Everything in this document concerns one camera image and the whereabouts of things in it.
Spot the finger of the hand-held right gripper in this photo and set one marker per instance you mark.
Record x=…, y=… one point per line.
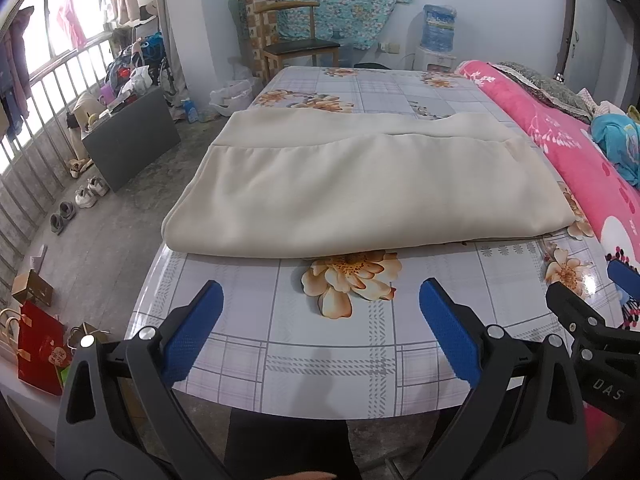
x=625, y=277
x=572, y=307

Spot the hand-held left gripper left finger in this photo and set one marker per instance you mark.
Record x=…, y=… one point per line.
x=192, y=330

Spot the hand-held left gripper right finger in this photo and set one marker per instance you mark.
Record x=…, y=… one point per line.
x=450, y=330

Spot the cream zip jacket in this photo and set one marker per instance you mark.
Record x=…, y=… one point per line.
x=350, y=195

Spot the pile of bags and clothes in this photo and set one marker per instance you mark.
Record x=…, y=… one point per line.
x=135, y=65

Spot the floral plaid table cover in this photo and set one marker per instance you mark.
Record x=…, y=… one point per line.
x=300, y=340

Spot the kraft paper bag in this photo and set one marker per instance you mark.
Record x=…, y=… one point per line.
x=82, y=332

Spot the teal garment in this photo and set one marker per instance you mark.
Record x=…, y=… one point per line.
x=617, y=142

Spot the person's dark trousers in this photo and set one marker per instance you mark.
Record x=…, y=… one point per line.
x=285, y=440

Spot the red gift bag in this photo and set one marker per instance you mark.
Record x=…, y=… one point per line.
x=40, y=355

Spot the pink floral blanket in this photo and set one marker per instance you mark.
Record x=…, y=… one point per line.
x=550, y=135

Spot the cardboard box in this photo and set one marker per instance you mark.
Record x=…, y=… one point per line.
x=32, y=287

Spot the white crumpled garment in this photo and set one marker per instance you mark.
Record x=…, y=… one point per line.
x=600, y=109

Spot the beige sandal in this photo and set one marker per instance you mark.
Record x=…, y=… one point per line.
x=77, y=165

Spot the grey cabinet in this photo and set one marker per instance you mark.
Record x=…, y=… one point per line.
x=130, y=135

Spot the grey patterned pillow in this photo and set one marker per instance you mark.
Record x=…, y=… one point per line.
x=545, y=87

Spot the blue detergent bottle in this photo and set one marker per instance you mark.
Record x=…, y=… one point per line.
x=189, y=110

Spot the white plastic bag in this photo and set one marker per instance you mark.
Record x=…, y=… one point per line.
x=230, y=96

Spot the purple plastic cup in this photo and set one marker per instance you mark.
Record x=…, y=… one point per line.
x=105, y=94

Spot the metal window railing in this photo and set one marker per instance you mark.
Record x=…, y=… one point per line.
x=30, y=125

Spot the white water dispenser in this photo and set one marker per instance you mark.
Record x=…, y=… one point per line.
x=435, y=60

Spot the wooden chair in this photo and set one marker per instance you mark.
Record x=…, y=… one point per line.
x=300, y=47

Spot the tiled patterned stand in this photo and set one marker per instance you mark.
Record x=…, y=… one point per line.
x=257, y=25

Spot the hanging dark garments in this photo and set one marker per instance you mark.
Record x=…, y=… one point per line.
x=15, y=70

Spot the hanging pink garment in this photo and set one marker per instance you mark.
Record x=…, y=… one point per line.
x=70, y=17

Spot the dark door frame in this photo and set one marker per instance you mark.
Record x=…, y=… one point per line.
x=570, y=20

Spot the wall socket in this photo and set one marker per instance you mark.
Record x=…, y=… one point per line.
x=389, y=47

